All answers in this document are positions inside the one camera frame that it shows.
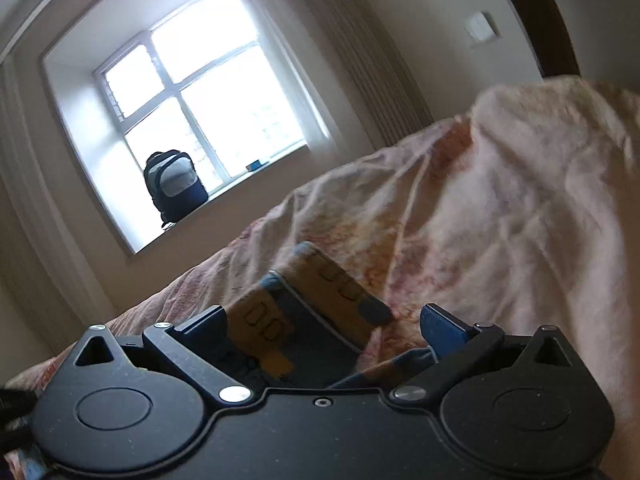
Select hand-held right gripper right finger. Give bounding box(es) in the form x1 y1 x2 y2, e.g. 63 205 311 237
391 303 572 403

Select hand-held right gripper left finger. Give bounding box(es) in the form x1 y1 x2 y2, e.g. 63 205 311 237
70 305 252 406

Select blue pants with yellow print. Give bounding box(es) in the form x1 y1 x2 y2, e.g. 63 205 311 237
220 241 436 390

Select pink floral blanket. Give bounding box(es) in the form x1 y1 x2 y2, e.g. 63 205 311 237
0 76 640 480

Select white windowsill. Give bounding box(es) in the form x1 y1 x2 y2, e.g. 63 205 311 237
122 141 313 257

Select dark blue grey backpack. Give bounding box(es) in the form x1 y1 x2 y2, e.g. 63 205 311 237
143 149 209 231

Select white framed window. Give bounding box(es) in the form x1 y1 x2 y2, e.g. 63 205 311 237
92 0 333 196

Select beige pleated curtain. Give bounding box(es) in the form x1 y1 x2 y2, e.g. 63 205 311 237
280 0 436 147

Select brown bed headboard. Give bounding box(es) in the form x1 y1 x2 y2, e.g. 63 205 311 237
487 0 582 81

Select white wall switch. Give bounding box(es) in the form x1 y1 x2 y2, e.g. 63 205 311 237
465 11 501 42

